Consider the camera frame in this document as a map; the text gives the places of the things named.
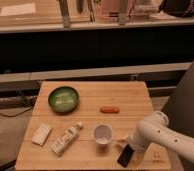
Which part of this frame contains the white flat packet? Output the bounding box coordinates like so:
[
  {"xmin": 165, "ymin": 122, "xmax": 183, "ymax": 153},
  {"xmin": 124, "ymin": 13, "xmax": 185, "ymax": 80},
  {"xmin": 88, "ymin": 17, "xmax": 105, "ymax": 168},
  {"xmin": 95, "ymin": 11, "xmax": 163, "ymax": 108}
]
[{"xmin": 32, "ymin": 123, "xmax": 52, "ymax": 146}]

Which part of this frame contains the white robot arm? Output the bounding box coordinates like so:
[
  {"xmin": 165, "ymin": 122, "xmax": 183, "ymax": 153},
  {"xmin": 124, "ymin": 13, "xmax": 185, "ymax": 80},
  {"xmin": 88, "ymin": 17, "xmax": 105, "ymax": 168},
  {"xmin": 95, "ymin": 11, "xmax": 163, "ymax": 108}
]
[{"xmin": 117, "ymin": 111, "xmax": 194, "ymax": 167}]

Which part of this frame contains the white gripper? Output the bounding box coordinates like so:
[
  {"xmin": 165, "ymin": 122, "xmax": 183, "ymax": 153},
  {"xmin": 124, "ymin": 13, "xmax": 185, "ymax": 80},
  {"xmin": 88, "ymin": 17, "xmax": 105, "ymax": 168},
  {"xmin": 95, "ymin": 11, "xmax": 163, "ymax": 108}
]
[{"xmin": 115, "ymin": 130, "xmax": 150, "ymax": 152}]

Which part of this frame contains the dark robot base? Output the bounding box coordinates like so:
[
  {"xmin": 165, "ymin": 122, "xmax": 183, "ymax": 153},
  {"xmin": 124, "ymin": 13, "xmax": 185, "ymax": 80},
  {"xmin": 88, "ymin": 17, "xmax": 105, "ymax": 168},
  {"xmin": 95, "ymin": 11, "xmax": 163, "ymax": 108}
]
[{"xmin": 162, "ymin": 60, "xmax": 194, "ymax": 138}]

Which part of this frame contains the black cable on floor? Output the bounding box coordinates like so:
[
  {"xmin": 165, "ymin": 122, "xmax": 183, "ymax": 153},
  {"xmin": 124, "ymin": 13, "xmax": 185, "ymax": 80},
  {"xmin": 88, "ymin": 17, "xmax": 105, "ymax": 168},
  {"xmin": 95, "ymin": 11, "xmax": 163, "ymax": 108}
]
[{"xmin": 0, "ymin": 105, "xmax": 34, "ymax": 119}]

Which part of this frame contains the black rectangular eraser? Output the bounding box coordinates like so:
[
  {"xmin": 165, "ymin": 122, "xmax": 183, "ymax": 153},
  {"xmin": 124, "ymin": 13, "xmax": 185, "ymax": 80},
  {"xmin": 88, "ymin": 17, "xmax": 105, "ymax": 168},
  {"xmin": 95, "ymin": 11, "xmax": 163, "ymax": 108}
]
[{"xmin": 117, "ymin": 144, "xmax": 134, "ymax": 167}]

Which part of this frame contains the white squeeze bottle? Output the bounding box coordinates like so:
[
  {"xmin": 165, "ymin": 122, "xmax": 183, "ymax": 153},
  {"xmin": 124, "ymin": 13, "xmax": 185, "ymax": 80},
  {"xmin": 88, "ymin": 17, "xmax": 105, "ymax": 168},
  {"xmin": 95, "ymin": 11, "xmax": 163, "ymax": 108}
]
[{"xmin": 51, "ymin": 121, "xmax": 83, "ymax": 156}]

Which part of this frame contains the white ceramic cup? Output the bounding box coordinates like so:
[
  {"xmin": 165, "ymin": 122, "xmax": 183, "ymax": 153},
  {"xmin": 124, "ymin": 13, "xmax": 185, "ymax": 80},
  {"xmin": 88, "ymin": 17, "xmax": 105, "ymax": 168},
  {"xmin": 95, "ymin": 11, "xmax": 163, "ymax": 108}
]
[{"xmin": 93, "ymin": 124, "xmax": 112, "ymax": 148}]

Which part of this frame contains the long shelf rail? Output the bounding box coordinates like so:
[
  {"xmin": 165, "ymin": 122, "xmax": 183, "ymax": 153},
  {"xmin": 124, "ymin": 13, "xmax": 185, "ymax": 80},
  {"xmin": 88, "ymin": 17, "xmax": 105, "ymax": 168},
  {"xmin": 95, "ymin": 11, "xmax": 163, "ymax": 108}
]
[{"xmin": 0, "ymin": 62, "xmax": 191, "ymax": 83}]

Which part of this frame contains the orange sausage-shaped object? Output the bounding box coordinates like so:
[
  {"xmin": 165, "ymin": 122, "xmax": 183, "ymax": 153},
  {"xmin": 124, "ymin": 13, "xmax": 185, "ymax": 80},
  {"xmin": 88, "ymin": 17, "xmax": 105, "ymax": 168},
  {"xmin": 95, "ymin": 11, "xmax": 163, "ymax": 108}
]
[{"xmin": 100, "ymin": 106, "xmax": 119, "ymax": 114}]

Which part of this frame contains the green ceramic bowl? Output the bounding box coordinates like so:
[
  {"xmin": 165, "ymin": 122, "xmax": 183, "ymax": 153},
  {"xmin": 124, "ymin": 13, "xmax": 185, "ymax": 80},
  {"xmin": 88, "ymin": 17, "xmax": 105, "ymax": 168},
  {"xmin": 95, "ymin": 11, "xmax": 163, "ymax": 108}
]
[{"xmin": 48, "ymin": 86, "xmax": 79, "ymax": 113}]

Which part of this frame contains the white paper sheet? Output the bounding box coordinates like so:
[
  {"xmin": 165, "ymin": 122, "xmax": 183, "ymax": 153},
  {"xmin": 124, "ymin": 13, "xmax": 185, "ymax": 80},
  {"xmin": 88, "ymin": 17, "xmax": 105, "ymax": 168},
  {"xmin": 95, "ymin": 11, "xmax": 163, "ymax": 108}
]
[{"xmin": 0, "ymin": 3, "xmax": 36, "ymax": 16}]

